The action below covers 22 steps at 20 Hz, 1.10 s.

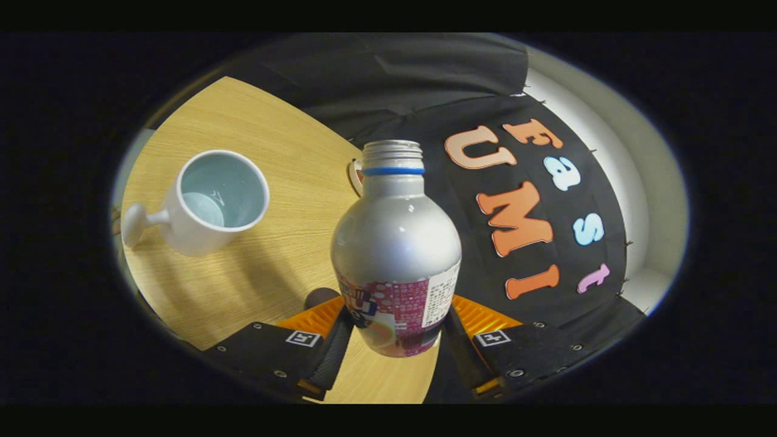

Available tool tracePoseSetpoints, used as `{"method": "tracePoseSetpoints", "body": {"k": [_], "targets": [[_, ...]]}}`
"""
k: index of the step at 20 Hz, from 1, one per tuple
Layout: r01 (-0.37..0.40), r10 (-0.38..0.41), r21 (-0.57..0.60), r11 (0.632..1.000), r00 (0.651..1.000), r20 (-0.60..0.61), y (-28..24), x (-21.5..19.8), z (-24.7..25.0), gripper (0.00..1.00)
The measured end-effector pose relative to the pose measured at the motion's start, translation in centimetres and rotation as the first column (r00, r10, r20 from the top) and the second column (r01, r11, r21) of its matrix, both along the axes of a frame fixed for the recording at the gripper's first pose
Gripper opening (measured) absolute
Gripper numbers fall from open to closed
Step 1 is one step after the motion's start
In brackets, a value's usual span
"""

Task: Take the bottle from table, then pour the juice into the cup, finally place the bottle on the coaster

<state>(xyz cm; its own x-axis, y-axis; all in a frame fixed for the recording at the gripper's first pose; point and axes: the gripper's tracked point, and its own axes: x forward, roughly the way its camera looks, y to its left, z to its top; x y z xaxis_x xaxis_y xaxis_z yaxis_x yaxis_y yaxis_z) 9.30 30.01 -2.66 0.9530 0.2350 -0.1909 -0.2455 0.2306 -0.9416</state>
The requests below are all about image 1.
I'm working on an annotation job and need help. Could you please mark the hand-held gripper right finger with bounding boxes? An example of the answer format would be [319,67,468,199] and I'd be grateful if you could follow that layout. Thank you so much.
[442,294,599,401]

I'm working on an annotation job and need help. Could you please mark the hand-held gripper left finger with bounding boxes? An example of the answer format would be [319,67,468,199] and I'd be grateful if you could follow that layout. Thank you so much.
[200,296,356,402]

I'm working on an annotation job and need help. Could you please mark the dark brown round coaster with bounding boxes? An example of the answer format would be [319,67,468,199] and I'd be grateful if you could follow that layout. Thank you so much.
[304,288,342,310]

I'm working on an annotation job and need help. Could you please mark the silver juice bottle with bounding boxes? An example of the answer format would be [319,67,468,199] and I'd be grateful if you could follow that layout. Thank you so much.
[330,140,463,359]

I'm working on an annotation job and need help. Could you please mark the white cup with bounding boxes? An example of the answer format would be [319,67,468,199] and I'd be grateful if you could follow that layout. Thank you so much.
[121,149,271,257]

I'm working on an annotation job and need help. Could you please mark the wooden table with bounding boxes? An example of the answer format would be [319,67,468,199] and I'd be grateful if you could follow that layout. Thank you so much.
[120,76,441,404]

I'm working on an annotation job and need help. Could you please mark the black backdrop cloth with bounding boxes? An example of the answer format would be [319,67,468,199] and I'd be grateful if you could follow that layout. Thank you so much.
[146,33,647,404]

